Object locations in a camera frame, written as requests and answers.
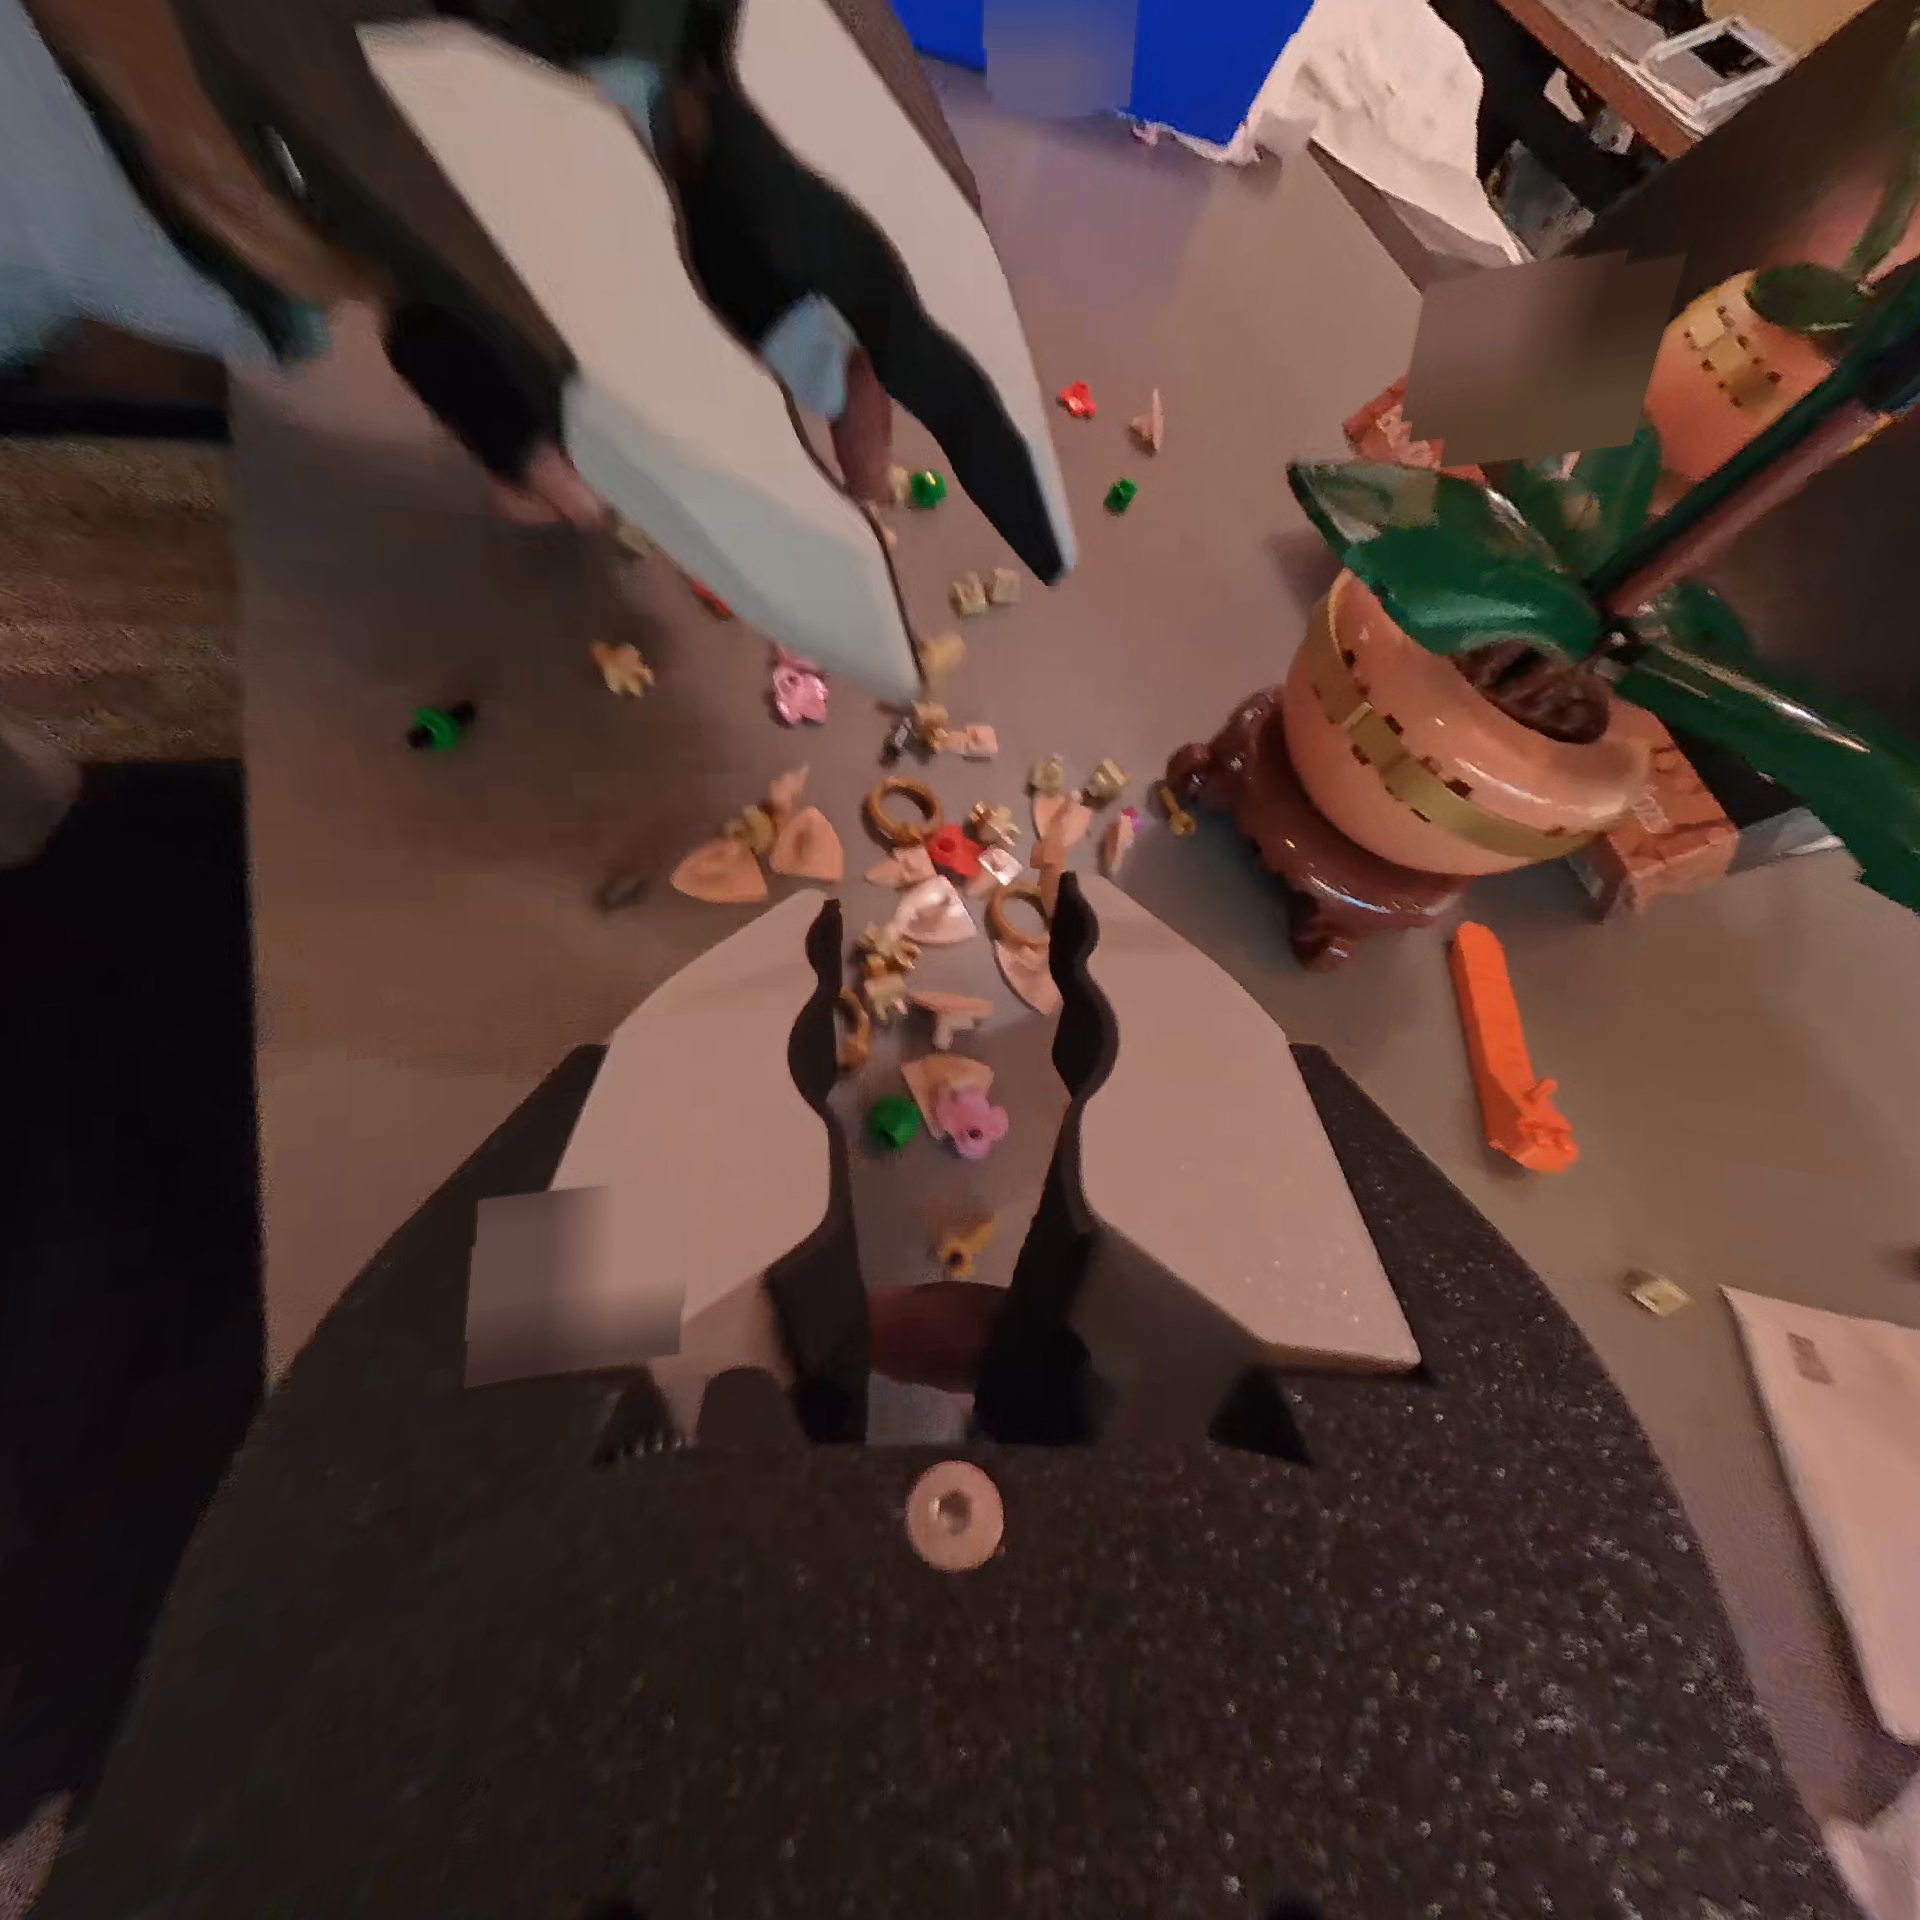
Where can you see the blue plastic bin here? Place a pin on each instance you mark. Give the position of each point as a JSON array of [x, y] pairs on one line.
[[1200, 61]]

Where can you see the white paper booklet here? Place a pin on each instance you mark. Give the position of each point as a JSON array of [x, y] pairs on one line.
[[1845, 1470]]

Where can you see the person's left hand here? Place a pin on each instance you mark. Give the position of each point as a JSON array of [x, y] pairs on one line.
[[194, 135]]

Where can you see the green round toy stud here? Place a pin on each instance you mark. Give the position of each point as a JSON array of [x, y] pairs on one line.
[[437, 727]]

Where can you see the person's left forearm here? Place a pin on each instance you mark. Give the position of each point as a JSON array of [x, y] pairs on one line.
[[76, 224]]

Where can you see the toy brick potted plant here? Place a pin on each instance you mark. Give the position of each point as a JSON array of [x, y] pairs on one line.
[[1440, 750]]

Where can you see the tiny olive toy brick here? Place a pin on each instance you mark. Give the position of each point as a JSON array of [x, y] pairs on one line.
[[1656, 1291]]

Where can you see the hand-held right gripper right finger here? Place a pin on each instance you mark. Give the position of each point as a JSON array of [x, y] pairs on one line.
[[1213, 1142]]

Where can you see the orange brick separator tool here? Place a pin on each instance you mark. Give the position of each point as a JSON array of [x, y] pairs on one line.
[[1499, 1050]]

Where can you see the toy brick pieces pile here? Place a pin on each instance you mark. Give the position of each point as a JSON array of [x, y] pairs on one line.
[[802, 848]]

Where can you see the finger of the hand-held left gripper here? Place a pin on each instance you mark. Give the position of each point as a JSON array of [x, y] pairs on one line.
[[931, 224], [628, 330]]

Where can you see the white plastic bag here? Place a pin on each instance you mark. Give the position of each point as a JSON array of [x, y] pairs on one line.
[[1380, 90]]

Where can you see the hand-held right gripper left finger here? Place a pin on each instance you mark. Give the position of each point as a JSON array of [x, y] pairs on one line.
[[704, 1080]]

